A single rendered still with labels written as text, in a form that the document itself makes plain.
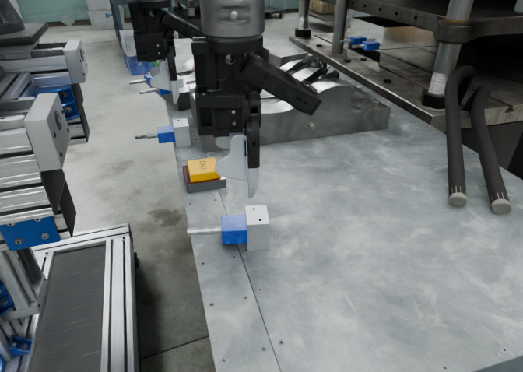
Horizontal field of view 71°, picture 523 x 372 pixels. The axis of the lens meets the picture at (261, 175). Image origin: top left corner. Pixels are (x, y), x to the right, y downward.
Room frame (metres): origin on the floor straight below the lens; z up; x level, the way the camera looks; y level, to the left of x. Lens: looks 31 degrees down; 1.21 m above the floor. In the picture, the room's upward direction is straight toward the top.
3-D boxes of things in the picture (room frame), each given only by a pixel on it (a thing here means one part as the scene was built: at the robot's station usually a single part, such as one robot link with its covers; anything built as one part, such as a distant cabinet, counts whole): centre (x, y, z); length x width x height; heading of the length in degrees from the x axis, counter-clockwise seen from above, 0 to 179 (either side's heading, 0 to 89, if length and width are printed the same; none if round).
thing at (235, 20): (0.47, 0.03, 1.15); 0.08 x 0.08 x 0.05
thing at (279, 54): (1.30, 0.11, 0.86); 0.50 x 0.26 x 0.11; 123
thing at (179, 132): (0.83, 0.25, 0.83); 0.13 x 0.05 x 0.05; 105
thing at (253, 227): (0.47, 0.05, 0.83); 0.13 x 0.05 x 0.05; 95
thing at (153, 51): (0.84, 0.23, 1.07); 0.09 x 0.08 x 0.12; 105
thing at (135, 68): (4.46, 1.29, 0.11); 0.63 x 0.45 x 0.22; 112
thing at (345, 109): (0.98, -0.07, 0.87); 0.50 x 0.26 x 0.14; 106
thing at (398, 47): (1.73, -0.68, 0.87); 0.50 x 0.27 x 0.17; 106
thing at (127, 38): (4.45, 1.29, 0.32); 0.60 x 0.40 x 0.22; 116
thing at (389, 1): (1.78, -0.75, 0.96); 1.29 x 0.83 x 0.18; 16
